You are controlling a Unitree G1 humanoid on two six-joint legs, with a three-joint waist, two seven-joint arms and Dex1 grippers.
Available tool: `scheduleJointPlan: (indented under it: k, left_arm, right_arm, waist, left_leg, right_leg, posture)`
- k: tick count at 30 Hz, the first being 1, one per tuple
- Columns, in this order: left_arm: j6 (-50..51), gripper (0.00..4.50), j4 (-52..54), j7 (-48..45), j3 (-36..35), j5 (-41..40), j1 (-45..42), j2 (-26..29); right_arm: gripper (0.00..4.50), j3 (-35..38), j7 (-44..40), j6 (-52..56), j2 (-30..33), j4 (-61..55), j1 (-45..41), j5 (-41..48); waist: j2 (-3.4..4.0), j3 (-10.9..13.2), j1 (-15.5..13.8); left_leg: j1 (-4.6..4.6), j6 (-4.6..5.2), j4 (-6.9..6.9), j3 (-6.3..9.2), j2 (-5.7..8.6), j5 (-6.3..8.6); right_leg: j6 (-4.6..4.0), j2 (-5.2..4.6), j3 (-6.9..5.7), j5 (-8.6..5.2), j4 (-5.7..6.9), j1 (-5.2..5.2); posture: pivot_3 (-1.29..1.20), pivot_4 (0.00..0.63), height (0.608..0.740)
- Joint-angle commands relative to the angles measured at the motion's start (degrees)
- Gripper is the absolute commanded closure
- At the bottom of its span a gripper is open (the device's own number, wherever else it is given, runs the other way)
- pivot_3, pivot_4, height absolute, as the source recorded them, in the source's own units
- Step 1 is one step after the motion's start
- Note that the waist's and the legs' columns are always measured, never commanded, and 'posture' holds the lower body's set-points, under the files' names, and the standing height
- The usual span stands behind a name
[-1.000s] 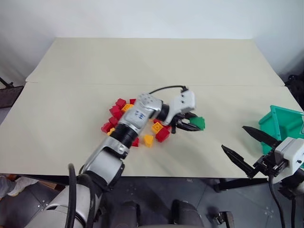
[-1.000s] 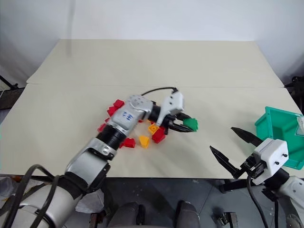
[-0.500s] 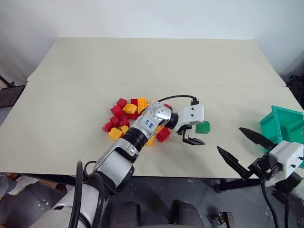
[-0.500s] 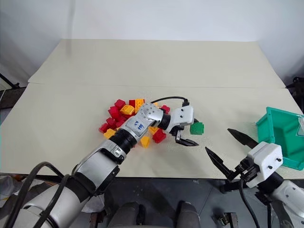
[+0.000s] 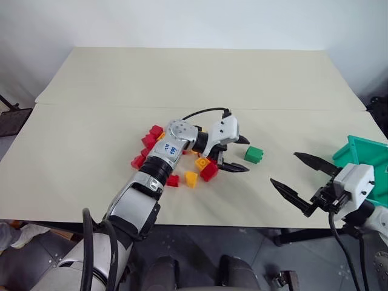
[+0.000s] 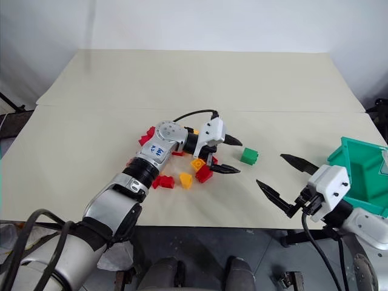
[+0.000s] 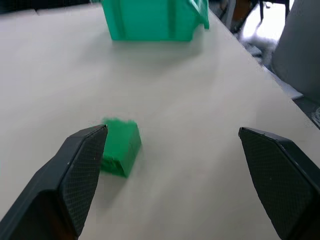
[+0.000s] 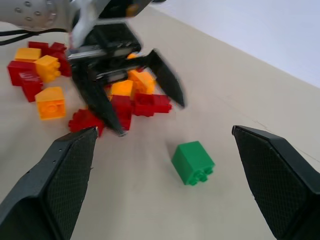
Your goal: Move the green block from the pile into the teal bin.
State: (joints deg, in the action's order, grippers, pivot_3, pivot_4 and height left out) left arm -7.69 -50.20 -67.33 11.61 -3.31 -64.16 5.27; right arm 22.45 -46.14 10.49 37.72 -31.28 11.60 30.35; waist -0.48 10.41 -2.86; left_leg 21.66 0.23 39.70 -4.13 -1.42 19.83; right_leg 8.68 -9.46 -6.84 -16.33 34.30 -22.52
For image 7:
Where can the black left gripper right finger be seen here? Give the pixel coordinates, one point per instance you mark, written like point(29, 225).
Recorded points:
point(280, 180)

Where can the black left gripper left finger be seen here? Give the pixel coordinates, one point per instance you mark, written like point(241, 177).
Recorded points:
point(65, 185)

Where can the green block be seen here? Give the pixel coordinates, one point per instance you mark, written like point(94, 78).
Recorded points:
point(122, 150)

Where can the teal plastic bin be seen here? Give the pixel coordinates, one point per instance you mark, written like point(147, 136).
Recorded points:
point(157, 18)

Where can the dark chair legs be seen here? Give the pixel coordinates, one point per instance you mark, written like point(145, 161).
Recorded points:
point(250, 12)

